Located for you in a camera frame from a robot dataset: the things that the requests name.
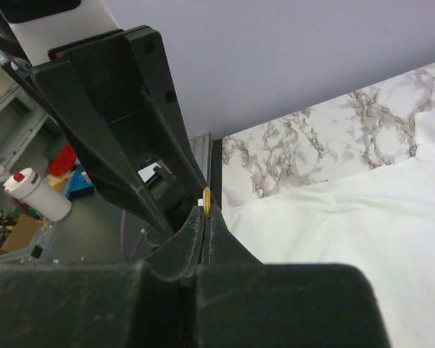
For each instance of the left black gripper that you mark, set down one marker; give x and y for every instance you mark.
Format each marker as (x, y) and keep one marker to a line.
(115, 100)

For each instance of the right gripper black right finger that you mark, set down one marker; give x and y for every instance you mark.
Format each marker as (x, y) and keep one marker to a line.
(241, 302)

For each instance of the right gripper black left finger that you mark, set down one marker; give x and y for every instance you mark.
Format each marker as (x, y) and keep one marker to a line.
(140, 304)

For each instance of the white t-shirt with flower print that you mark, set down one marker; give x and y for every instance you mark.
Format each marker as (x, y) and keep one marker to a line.
(381, 221)

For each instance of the red plastic bin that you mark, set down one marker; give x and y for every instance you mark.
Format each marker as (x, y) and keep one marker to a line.
(63, 162)

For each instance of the white bottle red cap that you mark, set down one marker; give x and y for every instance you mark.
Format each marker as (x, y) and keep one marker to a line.
(29, 187)

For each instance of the cardboard box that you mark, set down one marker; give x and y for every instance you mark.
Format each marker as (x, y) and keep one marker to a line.
(22, 234)

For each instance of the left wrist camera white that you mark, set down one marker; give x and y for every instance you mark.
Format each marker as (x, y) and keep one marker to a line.
(29, 30)

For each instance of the aluminium rail frame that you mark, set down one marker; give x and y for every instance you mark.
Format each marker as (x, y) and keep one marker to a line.
(208, 153)

